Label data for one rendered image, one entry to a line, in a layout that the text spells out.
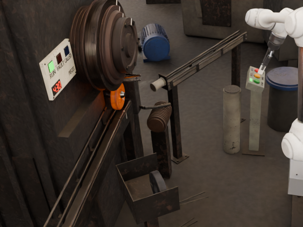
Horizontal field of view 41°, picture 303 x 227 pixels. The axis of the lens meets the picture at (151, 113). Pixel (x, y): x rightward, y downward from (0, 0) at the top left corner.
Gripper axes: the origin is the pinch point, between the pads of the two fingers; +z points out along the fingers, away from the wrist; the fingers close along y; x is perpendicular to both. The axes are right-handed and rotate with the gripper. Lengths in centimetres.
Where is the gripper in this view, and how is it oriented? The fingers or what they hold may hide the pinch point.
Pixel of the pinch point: (261, 69)
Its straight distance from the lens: 272.5
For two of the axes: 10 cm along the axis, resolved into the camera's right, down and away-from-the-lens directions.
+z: -2.4, 7.7, 6.0
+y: -2.5, 5.4, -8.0
